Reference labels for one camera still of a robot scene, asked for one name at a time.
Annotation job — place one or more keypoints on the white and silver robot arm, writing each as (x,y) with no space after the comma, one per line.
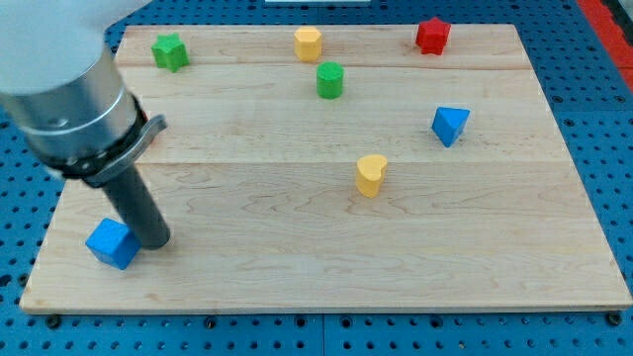
(61,87)

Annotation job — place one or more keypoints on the wooden board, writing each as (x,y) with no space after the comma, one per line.
(255,175)

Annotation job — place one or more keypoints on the yellow heart block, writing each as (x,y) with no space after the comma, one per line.
(370,174)

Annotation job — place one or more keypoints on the green cylinder block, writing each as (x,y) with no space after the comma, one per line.
(329,80)

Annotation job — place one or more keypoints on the yellow hexagon block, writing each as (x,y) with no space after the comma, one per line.
(307,43)

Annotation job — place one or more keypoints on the blue triangle block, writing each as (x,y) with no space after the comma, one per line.
(449,123)

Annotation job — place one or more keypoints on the red star block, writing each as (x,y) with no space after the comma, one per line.
(432,36)

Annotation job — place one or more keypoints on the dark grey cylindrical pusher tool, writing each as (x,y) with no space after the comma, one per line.
(130,197)

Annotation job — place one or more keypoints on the green star block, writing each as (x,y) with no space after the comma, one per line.
(170,52)

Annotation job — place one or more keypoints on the blue cube block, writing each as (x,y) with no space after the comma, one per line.
(113,243)

